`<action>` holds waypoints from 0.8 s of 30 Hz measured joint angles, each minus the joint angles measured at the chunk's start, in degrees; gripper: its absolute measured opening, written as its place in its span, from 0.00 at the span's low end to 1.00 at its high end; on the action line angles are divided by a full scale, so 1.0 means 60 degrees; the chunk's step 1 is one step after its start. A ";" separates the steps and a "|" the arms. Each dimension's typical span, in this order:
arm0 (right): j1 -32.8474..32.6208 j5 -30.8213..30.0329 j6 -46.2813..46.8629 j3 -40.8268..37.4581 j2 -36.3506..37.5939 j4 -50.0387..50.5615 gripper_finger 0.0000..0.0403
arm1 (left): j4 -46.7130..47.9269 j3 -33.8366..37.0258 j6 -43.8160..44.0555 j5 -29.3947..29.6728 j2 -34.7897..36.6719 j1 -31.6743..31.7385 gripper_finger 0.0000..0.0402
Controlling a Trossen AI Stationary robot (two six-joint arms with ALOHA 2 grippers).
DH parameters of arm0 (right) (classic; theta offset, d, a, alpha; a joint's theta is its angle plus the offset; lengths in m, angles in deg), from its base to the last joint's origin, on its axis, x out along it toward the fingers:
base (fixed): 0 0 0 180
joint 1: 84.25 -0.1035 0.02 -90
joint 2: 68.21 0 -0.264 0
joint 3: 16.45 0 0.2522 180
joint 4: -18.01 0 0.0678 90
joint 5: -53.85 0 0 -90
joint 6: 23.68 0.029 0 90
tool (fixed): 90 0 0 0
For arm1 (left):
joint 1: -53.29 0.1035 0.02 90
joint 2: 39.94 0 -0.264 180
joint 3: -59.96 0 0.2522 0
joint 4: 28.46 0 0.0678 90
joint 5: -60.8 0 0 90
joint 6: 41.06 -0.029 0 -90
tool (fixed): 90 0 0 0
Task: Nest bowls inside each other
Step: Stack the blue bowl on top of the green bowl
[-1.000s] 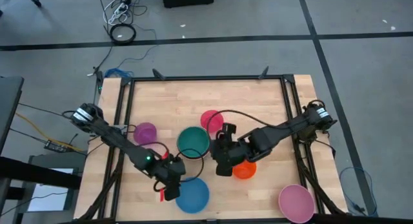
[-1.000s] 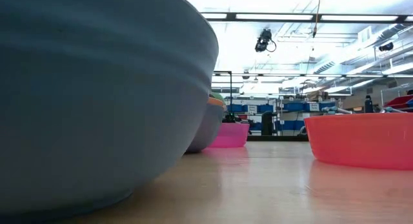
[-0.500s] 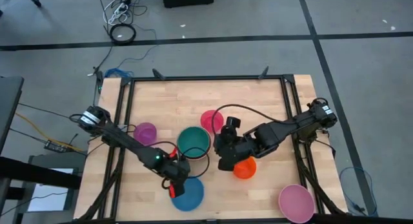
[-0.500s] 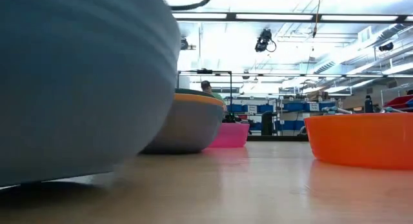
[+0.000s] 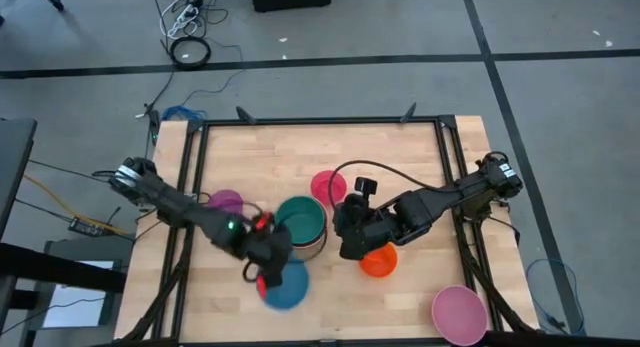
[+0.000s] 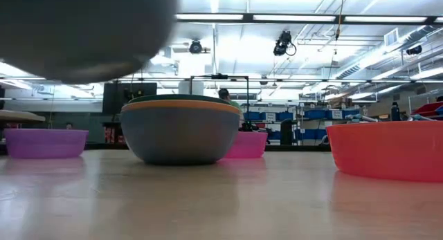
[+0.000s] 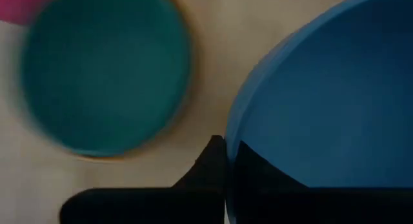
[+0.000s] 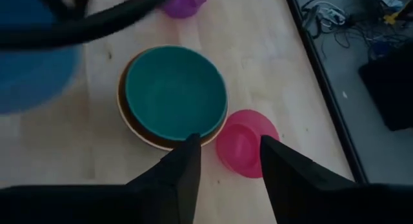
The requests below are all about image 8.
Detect coiled black cable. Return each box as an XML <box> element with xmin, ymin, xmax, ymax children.
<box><xmin>300</xmin><ymin>0</ymin><xmax>324</xmax><ymax>39</ymax></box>

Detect blue plastic bowl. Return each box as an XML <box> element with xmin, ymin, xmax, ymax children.
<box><xmin>0</xmin><ymin>0</ymin><xmax>83</xmax><ymax>115</ymax></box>

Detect black table edge rail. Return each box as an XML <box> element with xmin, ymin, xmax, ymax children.
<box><xmin>283</xmin><ymin>0</ymin><xmax>368</xmax><ymax>185</ymax></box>

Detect black equipment case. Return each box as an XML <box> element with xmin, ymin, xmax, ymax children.
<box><xmin>358</xmin><ymin>43</ymin><xmax>413</xmax><ymax>132</ymax></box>

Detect orange plastic bowl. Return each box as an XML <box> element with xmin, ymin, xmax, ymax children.
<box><xmin>116</xmin><ymin>49</ymin><xmax>230</xmax><ymax>152</ymax></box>

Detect pink plastic bowl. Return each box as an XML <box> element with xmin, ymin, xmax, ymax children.
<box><xmin>215</xmin><ymin>109</ymin><xmax>280</xmax><ymax>179</ymax></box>

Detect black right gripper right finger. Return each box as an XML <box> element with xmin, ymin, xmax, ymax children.
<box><xmin>259</xmin><ymin>135</ymin><xmax>413</xmax><ymax>224</ymax></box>

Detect white power strip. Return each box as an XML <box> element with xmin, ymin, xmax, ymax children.
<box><xmin>317</xmin><ymin>6</ymin><xmax>347</xmax><ymax>26</ymax></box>

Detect teal plastic bowl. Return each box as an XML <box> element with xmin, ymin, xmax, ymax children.
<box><xmin>125</xmin><ymin>45</ymin><xmax>228</xmax><ymax>141</ymax></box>

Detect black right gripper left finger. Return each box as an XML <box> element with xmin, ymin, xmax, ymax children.
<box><xmin>0</xmin><ymin>133</ymin><xmax>202</xmax><ymax>224</ymax></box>

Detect yellow cable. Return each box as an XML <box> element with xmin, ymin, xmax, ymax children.
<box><xmin>383</xmin><ymin>12</ymin><xmax>406</xmax><ymax>25</ymax></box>

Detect purple plastic bowl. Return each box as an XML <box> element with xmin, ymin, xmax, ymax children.
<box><xmin>161</xmin><ymin>0</ymin><xmax>210</xmax><ymax>19</ymax></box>

